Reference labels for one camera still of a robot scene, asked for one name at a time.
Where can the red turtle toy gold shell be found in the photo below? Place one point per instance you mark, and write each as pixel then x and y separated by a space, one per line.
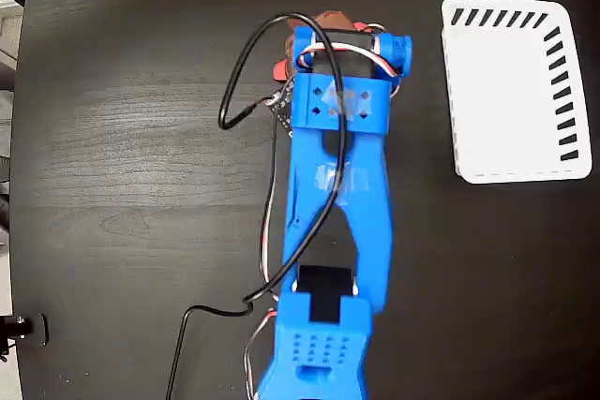
pixel 282 71

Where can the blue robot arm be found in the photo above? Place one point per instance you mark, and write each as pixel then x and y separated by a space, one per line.
pixel 337 231

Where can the white plastic basket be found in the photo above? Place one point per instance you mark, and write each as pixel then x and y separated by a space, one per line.
pixel 506 105

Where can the black table clamp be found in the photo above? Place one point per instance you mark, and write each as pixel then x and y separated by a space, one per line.
pixel 33 329

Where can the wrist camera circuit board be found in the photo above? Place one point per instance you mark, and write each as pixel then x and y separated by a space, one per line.
pixel 282 109

